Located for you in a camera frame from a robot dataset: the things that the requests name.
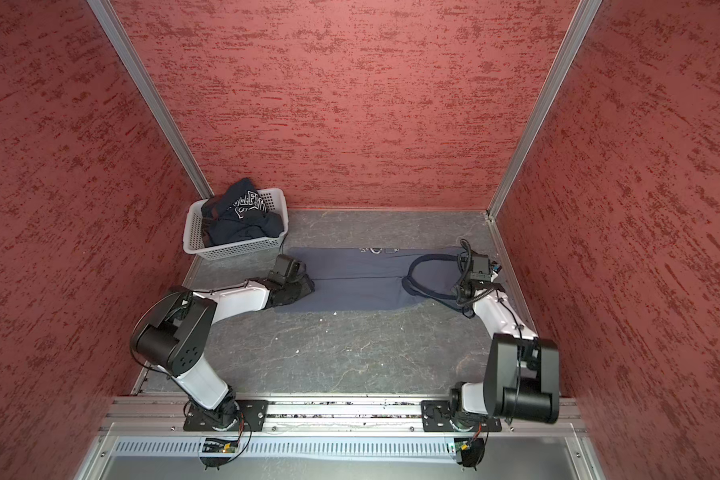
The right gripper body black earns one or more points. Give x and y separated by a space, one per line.
459 291

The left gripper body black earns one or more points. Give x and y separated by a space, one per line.
298 289

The grey blue tank top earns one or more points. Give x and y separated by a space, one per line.
358 279

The dark navy tank top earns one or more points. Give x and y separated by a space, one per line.
240 214

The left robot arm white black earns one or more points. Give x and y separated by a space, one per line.
172 335

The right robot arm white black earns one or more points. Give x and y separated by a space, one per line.
521 377

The white plastic laundry basket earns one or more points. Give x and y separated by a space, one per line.
193 243

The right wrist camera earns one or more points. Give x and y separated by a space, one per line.
476 267

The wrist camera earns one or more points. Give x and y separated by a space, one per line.
476 267
286 269

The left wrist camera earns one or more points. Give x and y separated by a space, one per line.
286 269

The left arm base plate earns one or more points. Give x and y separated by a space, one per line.
247 413

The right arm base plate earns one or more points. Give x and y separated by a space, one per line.
443 416

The perforated cable duct strip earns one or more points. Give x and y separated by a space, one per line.
437 449

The right connector board with wires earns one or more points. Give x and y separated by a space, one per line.
469 453

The connector board with wires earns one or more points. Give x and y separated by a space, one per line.
469 453
220 446

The left connector board with wires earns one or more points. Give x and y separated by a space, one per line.
220 446

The aluminium front rail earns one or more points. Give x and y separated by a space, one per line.
321 415

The right corner aluminium post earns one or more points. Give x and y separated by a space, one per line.
581 22

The corner aluminium post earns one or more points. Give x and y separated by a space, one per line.
107 18
581 22

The left corner aluminium post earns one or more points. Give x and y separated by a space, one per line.
107 18

